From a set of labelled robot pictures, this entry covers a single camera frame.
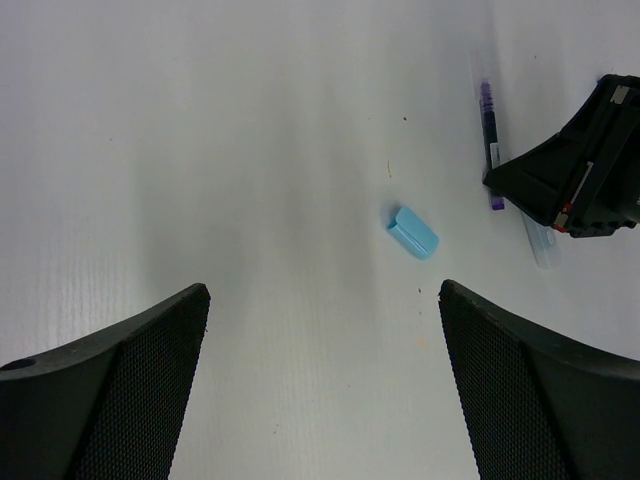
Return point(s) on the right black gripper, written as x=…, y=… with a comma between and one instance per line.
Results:
x=574, y=180

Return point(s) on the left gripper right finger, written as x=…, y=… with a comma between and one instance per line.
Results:
x=538, y=404

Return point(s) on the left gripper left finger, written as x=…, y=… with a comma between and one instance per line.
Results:
x=109, y=405

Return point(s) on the purple pen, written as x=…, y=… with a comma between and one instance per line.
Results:
x=489, y=126

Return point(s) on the light blue highlighter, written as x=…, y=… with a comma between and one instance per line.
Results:
x=543, y=243

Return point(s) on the light blue highlighter cap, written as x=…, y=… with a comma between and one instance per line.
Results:
x=413, y=234

